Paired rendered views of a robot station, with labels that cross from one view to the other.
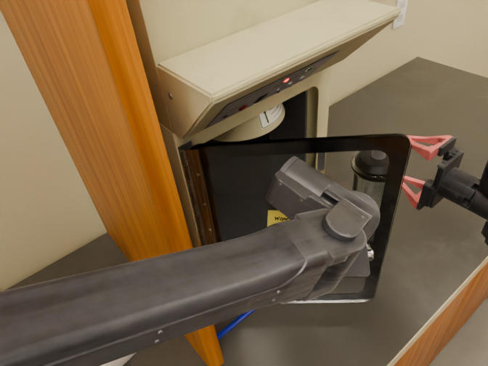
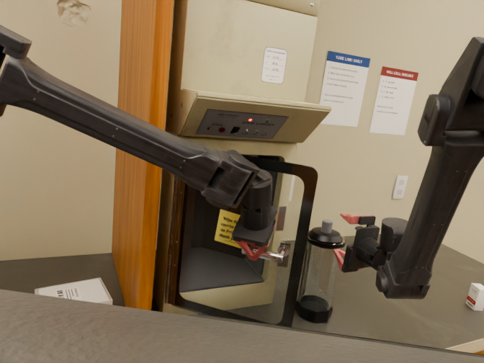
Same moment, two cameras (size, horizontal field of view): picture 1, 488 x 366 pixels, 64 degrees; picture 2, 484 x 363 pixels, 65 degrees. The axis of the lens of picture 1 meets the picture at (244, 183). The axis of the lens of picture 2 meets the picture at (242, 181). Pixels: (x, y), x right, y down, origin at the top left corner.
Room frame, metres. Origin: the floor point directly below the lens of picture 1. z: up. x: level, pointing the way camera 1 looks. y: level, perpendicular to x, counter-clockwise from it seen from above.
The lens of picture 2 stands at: (-0.36, -0.19, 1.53)
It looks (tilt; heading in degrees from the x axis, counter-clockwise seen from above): 14 degrees down; 9
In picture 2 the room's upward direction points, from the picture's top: 7 degrees clockwise
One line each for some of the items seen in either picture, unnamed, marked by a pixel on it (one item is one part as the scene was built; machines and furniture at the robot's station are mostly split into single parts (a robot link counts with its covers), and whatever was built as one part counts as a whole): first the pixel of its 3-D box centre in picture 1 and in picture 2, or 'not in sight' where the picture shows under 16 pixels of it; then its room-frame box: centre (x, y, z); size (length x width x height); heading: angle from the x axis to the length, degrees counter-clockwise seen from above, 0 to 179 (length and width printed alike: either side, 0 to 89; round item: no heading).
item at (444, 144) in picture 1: (425, 153); (353, 225); (0.55, -0.34, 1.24); 0.09 x 0.07 x 0.07; 35
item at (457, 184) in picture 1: (457, 186); (371, 251); (0.49, -0.38, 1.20); 0.07 x 0.07 x 0.10; 35
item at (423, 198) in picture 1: (417, 181); (347, 252); (0.55, -0.34, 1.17); 0.09 x 0.07 x 0.07; 35
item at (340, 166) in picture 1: (296, 237); (236, 243); (0.43, -0.08, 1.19); 0.30 x 0.01 x 0.40; 84
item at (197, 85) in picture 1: (287, 70); (255, 120); (0.49, -0.08, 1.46); 0.32 x 0.12 x 0.10; 125
